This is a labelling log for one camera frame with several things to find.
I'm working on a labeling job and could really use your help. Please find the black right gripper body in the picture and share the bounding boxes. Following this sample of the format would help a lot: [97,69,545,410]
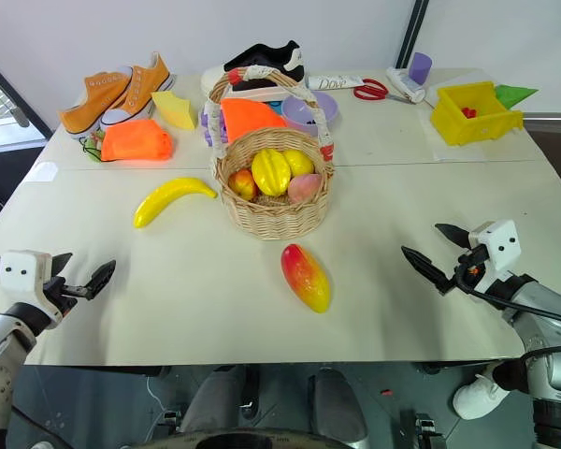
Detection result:
[453,244,491,294]

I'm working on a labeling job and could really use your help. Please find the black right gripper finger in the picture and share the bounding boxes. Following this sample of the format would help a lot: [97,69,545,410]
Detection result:
[434,223,471,251]
[400,245,456,297]

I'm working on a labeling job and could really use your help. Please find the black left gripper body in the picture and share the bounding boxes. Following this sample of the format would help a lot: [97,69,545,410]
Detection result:
[42,274,93,324]

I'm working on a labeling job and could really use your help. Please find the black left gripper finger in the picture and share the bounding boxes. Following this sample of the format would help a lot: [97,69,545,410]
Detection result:
[84,259,117,301]
[50,252,74,277]

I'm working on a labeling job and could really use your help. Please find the red apple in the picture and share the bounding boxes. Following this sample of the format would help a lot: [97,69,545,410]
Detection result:
[227,168,260,203]

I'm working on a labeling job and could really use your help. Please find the white paper sheet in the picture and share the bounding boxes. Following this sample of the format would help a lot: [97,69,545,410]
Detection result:
[419,82,544,163]

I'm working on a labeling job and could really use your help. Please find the yellow banana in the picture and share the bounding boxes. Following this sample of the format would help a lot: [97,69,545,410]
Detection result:
[133,177,219,230]

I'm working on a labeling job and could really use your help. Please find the yellow plastic bin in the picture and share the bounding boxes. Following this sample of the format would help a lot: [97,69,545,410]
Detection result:
[429,80,525,148]

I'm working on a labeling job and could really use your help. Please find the black trouser leg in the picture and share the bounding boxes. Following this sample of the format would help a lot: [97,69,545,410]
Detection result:
[490,358,535,395]

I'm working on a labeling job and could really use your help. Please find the red yellow mango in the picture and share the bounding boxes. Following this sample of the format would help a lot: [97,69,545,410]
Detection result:
[280,242,332,314]

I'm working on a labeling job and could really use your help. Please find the small green red trinket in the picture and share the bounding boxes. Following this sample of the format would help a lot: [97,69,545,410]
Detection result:
[78,130,107,165]

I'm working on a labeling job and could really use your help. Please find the white person's shoe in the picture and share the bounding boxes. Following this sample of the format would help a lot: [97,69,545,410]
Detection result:
[452,370,513,421]

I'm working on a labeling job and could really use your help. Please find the orange mesh bag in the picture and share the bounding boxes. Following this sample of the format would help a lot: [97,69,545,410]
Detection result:
[100,118,174,164]

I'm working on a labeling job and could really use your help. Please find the pink peach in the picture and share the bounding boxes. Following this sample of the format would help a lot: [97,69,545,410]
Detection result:
[286,172,323,205]

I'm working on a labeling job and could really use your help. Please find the green triangular sheet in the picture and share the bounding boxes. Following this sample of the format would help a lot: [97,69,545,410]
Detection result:
[495,83,540,110]

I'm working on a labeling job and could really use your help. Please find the white toothpaste tube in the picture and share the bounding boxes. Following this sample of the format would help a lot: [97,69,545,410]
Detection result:
[385,65,427,105]

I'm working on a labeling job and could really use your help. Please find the grey rounded shape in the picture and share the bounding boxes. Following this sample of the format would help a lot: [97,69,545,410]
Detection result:
[308,368,371,443]
[179,368,264,434]

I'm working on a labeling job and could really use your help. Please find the orange canvas sneaker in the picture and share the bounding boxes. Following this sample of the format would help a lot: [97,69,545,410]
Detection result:
[57,65,135,142]
[98,51,177,134]

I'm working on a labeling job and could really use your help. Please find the yellow lemon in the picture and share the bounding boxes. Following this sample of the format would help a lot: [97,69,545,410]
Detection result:
[281,149,316,181]

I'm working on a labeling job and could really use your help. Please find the purple plastic cup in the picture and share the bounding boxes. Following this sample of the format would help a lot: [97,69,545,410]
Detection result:
[408,51,434,86]

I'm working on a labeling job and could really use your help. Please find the yellow wedge sponge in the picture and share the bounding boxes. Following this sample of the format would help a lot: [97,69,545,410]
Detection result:
[150,90,199,132]

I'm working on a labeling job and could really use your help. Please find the yellow starfruit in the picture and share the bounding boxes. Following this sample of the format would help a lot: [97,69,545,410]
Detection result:
[251,148,294,196]

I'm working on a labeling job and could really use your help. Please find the white Dove tube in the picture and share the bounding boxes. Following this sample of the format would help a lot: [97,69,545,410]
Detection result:
[306,72,367,92]

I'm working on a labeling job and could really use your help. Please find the purple plastic bowl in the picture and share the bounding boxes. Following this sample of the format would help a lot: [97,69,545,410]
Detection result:
[280,90,342,138]

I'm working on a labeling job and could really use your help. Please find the orange cone shaped cloth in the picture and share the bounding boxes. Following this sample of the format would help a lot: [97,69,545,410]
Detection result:
[220,97,289,146]

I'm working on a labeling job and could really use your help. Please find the dark rounded shape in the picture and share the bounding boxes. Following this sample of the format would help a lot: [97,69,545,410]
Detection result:
[138,426,371,449]

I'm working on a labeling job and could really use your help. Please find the white pink box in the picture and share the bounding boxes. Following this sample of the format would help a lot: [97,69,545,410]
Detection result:
[232,76,306,108]

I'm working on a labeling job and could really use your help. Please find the black and white sneaker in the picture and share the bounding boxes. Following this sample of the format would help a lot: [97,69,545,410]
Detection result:
[199,39,307,97]

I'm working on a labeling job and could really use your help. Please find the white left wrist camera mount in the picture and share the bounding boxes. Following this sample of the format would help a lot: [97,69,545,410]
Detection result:
[0,251,63,325]

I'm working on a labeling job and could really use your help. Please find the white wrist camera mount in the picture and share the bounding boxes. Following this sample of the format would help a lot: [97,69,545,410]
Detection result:
[467,219,523,294]
[0,251,63,325]

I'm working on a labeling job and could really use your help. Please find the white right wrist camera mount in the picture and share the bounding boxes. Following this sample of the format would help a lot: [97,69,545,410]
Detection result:
[467,219,523,294]

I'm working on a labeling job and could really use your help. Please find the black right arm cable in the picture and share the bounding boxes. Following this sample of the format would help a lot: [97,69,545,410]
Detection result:
[462,279,561,364]

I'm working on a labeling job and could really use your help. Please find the wicker basket with handle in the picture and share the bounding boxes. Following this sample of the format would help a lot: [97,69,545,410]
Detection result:
[207,66,337,242]

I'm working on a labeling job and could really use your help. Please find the red handled scissors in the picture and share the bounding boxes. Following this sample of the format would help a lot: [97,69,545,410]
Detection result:
[352,78,418,106]

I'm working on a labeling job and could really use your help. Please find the dark window frame bar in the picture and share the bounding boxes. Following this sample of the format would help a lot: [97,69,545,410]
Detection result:
[0,50,53,140]

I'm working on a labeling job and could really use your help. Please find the black window post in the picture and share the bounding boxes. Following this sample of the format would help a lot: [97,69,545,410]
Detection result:
[394,0,432,69]

